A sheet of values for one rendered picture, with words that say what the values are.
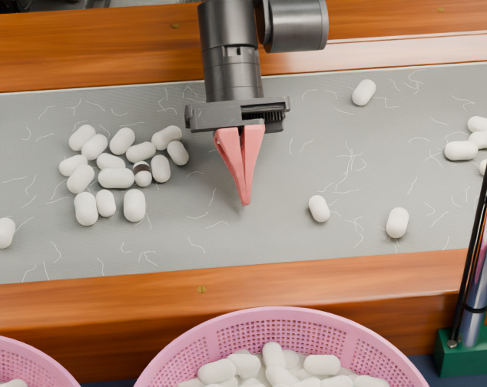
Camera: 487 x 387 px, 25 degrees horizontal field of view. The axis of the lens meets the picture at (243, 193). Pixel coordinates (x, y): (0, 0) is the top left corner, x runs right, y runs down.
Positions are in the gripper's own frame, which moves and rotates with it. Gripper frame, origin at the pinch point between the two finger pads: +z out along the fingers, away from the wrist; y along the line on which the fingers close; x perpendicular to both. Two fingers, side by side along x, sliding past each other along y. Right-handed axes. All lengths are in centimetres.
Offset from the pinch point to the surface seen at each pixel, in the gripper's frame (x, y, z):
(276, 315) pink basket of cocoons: -9.6, 0.9, 11.9
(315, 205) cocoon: -0.2, 6.8, 1.6
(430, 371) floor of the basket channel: -3.5, 15.6, 18.7
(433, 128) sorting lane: 8.3, 21.9, -6.2
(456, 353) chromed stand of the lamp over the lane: -7.1, 17.4, 17.1
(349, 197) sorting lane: 2.4, 10.8, 0.9
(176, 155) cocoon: 5.4, -6.2, -5.5
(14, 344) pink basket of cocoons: -10.6, -22.3, 11.9
